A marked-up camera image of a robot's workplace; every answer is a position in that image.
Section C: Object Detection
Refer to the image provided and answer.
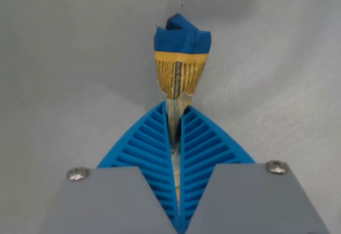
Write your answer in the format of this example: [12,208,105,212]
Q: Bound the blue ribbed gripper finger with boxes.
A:
[52,101,180,234]
[180,107,330,234]

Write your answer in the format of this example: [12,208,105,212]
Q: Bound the blue and yellow plastic bag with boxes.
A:
[153,14,213,192]

